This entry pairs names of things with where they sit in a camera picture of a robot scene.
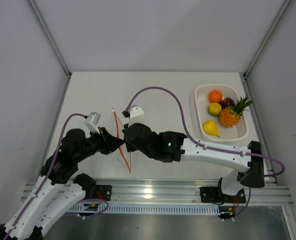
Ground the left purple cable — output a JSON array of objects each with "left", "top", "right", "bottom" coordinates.
[{"left": 1, "top": 112, "right": 110, "bottom": 240}]

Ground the aluminium frame post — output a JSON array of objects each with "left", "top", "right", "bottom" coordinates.
[
  {"left": 26, "top": 0, "right": 72, "bottom": 79},
  {"left": 243, "top": 0, "right": 294, "bottom": 80}
]

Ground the right aluminium frame post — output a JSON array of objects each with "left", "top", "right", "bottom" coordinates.
[{"left": 243, "top": 0, "right": 294, "bottom": 80}]

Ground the toy pineapple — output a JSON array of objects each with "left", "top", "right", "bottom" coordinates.
[{"left": 218, "top": 96, "right": 254, "bottom": 128}]

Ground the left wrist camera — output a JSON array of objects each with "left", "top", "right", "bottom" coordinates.
[{"left": 85, "top": 112, "right": 101, "bottom": 134}]

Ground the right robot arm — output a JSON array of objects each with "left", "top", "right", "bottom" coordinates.
[{"left": 123, "top": 123, "right": 265, "bottom": 202}]

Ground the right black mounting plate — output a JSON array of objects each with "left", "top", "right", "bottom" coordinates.
[{"left": 199, "top": 186, "right": 247, "bottom": 206}]

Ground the white slotted cable duct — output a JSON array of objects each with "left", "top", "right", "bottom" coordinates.
[{"left": 67, "top": 203, "right": 220, "bottom": 216}]

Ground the white perforated basket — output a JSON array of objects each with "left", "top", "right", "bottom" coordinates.
[{"left": 194, "top": 84, "right": 248, "bottom": 143}]

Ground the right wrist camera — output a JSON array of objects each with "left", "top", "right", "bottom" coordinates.
[{"left": 122, "top": 105, "right": 144, "bottom": 129}]

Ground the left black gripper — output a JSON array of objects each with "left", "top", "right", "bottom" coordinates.
[{"left": 75, "top": 126, "right": 125, "bottom": 162}]

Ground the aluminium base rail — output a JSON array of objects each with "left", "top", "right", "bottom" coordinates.
[{"left": 21, "top": 177, "right": 295, "bottom": 207}]

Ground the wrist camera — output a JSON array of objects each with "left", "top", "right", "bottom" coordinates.
[
  {"left": 85, "top": 112, "right": 101, "bottom": 134},
  {"left": 122, "top": 105, "right": 144, "bottom": 129}
]

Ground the clear zip top bag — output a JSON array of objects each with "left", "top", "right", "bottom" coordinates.
[{"left": 111, "top": 107, "right": 133, "bottom": 175}]

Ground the orange fruit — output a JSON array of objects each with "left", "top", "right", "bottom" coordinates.
[{"left": 208, "top": 90, "right": 223, "bottom": 103}]

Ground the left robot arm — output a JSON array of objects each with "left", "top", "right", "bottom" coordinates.
[{"left": 0, "top": 127, "right": 124, "bottom": 240}]

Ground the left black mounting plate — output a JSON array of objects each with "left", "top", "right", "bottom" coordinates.
[{"left": 83, "top": 185, "right": 112, "bottom": 213}]

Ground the yellow pear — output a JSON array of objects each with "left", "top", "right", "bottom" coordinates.
[{"left": 202, "top": 120, "right": 219, "bottom": 137}]

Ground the yellow green lemon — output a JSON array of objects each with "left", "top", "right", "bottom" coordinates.
[{"left": 208, "top": 102, "right": 222, "bottom": 117}]

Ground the dark red apple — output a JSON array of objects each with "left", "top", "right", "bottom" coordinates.
[{"left": 219, "top": 97, "right": 235, "bottom": 109}]

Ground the black mounting plate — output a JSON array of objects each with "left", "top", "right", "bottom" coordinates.
[
  {"left": 83, "top": 185, "right": 112, "bottom": 213},
  {"left": 199, "top": 186, "right": 247, "bottom": 206}
]

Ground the left aluminium frame post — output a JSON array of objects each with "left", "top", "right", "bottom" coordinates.
[{"left": 26, "top": 0, "right": 72, "bottom": 79}]

